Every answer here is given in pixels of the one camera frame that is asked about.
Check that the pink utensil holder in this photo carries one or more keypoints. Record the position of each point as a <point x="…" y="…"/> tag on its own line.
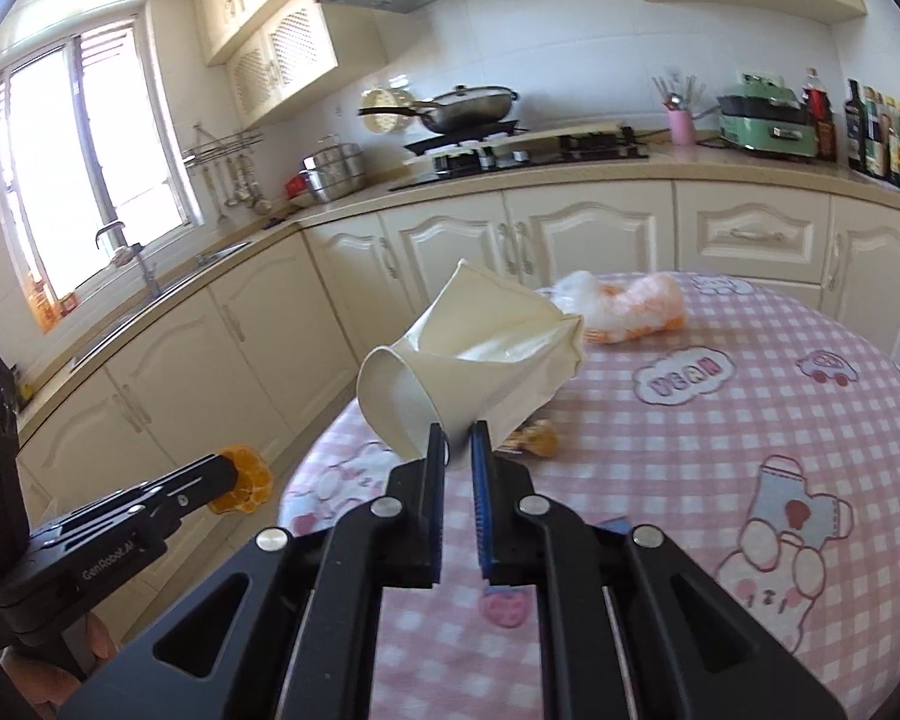
<point x="681" y="127"/>

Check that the red bowl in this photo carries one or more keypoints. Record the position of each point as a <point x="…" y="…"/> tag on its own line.
<point x="296" y="184"/>

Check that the kitchen window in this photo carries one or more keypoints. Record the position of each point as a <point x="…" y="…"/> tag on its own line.
<point x="60" y="165"/>

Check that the black portable burner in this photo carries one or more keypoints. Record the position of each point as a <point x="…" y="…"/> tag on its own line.
<point x="450" y="141"/>

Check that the black gas stove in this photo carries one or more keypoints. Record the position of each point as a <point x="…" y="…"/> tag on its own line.
<point x="570" y="151"/>

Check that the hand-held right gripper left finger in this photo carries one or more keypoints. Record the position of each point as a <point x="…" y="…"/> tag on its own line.
<point x="424" y="517"/>

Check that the white paper cup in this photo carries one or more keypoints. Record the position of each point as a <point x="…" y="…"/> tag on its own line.
<point x="480" y="345"/>

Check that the person's left hand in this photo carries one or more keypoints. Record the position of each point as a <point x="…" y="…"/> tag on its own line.
<point x="37" y="682"/>

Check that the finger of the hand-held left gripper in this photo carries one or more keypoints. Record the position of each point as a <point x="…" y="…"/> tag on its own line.
<point x="195" y="484"/>

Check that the steel wok with lid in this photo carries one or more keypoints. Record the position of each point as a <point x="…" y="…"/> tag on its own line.
<point x="465" y="109"/>

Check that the wall utensil rack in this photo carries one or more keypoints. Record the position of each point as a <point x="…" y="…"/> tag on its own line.
<point x="221" y="142"/>

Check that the cream base cabinets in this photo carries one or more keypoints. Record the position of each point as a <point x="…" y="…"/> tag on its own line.
<point x="570" y="232"/>

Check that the orange peel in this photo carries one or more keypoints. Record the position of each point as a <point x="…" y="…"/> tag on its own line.
<point x="251" y="484"/>

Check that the dark glass bottle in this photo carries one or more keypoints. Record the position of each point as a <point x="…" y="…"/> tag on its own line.
<point x="856" y="127"/>
<point x="892" y="142"/>
<point x="874" y="135"/>

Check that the pink checked tablecloth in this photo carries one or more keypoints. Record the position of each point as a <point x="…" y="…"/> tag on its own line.
<point x="720" y="465"/>

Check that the orange bottle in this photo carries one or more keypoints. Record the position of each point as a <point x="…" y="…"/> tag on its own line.
<point x="39" y="311"/>

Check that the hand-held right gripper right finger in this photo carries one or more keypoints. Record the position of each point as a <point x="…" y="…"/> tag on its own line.
<point x="482" y="510"/>

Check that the cream dotted colander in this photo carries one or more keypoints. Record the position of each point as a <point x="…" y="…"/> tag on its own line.
<point x="382" y="101"/>

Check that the steel faucet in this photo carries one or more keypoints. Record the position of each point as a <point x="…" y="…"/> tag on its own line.
<point x="146" y="270"/>

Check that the orange printed plastic bag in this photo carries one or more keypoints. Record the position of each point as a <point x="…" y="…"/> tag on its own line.
<point x="630" y="307"/>

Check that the steel sink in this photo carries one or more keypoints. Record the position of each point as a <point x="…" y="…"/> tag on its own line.
<point x="217" y="251"/>

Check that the cream upper wall cabinets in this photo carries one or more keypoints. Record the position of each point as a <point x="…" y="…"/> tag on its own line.
<point x="225" y="0"/>

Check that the steel steamer pot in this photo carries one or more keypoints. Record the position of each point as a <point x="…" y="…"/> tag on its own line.
<point x="337" y="172"/>

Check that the small jar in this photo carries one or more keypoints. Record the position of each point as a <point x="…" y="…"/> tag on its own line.
<point x="68" y="302"/>

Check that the row of hanging utensils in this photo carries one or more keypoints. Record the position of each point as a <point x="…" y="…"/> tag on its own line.
<point x="236" y="187"/>

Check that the green electric cooker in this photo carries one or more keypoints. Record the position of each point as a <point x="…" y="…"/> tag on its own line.
<point x="765" y="127"/>

